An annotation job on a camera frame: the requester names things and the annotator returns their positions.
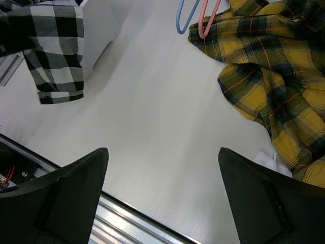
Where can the black white checkered shirt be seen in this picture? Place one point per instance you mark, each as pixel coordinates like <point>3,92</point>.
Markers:
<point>50,36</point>

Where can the yellow black plaid shirt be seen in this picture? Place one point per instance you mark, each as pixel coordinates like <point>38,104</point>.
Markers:
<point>274,74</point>

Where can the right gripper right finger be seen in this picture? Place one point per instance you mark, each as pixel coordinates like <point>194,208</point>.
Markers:
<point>269,207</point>

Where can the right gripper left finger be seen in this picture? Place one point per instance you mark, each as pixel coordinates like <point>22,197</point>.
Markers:
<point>58,207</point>

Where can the white plastic bin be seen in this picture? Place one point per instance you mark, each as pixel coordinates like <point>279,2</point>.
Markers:
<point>100,29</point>

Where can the pink wire hanger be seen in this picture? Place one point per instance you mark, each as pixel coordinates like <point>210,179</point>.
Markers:
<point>203,31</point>

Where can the aluminium front rail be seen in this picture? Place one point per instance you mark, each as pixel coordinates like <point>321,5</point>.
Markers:
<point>114,220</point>

